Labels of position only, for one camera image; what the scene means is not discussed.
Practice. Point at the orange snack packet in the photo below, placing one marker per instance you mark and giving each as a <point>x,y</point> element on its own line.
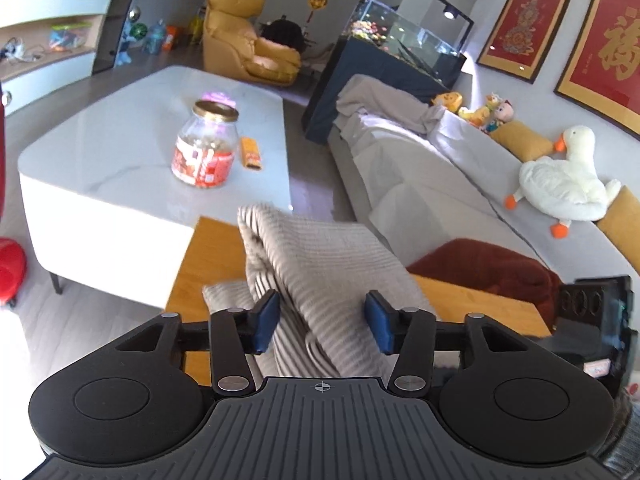
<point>251,152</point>

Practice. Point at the blue toy with green ball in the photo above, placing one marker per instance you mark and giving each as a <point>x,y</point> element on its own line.
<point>131,35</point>

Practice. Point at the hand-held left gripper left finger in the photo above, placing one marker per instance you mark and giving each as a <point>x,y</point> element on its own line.
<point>265,322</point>

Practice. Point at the pink pig doll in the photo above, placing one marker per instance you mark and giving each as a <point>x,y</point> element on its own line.
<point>501,116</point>

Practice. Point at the yellow green doll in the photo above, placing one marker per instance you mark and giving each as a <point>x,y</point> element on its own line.
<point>479,112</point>

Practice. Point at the yellow cushion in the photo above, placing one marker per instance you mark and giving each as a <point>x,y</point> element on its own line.
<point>625,230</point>
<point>522,142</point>

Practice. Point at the black white striped shirt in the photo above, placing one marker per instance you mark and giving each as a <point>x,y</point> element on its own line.
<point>325,280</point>

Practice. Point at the red plastic object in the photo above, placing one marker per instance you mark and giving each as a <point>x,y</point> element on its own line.
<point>11,270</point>

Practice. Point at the dark fish tank cabinet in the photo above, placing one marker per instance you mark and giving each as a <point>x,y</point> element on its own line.
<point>360,80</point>

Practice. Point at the red framed calligraphy picture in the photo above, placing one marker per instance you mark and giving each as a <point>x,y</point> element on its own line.
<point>607,57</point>

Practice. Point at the yellow armchair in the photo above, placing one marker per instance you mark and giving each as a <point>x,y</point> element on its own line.
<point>235,40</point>

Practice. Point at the red hanging ornament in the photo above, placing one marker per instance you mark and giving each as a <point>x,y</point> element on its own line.
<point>317,2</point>

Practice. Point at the glass jar with gold lid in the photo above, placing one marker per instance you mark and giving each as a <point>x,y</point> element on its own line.
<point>205,152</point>

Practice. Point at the red framed vase picture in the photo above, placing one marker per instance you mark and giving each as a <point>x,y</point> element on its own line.
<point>527,27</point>

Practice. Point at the white goose plush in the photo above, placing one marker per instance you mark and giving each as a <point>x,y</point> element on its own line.
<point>565,185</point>

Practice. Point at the orange box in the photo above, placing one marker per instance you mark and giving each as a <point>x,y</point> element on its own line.
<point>172,38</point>

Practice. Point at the glass fish tank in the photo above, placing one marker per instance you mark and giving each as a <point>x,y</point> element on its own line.
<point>400,35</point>

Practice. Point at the white coffee table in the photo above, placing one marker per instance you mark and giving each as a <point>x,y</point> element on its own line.
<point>125,160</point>

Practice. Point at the white wooden shelf unit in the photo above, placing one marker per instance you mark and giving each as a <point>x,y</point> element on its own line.
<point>45,5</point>

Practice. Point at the small yellow plush toy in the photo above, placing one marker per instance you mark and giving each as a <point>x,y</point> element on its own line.
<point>447,101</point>

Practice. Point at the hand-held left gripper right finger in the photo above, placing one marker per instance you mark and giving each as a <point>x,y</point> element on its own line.
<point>378,325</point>

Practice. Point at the grey sofa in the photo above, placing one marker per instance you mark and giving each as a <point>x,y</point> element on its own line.
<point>430,180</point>

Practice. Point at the beige blanket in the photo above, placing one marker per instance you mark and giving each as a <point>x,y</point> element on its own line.
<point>385,105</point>

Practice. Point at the black bag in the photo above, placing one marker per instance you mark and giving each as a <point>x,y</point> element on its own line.
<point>282,35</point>

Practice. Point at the dark red fleece blanket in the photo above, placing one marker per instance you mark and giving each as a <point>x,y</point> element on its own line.
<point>480,270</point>

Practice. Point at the clear plastic container green lid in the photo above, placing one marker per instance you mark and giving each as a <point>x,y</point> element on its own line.
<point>70,37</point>

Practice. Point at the blue water bottle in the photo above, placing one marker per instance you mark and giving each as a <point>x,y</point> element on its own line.
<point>156,37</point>

